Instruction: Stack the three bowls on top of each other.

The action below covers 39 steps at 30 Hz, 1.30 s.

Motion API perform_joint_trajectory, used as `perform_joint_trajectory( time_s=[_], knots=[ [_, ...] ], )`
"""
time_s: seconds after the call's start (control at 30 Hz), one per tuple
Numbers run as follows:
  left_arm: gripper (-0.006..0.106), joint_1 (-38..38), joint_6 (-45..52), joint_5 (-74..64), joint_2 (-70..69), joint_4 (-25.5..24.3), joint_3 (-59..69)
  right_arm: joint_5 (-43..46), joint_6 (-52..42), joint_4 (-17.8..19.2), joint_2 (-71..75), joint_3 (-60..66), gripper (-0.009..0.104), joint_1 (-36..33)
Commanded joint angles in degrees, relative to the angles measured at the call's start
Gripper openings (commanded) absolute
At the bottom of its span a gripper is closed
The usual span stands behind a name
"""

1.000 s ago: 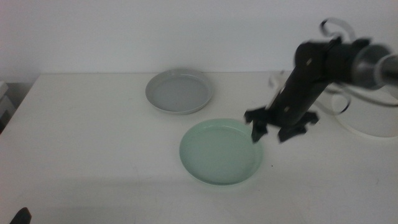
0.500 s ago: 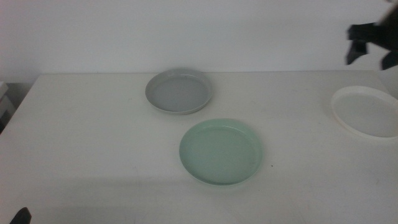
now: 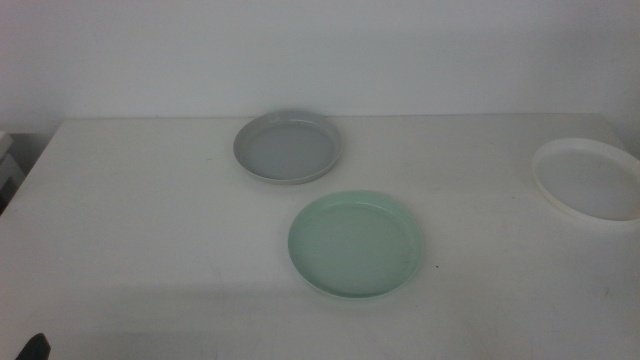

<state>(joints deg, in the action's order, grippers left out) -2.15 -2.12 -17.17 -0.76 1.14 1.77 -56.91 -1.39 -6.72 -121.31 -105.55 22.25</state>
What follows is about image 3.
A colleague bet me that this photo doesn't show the grey shallow bowl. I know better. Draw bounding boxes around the grey shallow bowl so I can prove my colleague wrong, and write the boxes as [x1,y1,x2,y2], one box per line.
[232,109,344,186]

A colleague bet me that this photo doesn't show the mint green shallow bowl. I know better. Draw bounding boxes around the mint green shallow bowl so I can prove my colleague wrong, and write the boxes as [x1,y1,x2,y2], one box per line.
[287,189,425,300]

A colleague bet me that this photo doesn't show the white shallow bowl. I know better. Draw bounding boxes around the white shallow bowl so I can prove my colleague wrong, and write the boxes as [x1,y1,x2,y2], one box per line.
[531,138,640,224]

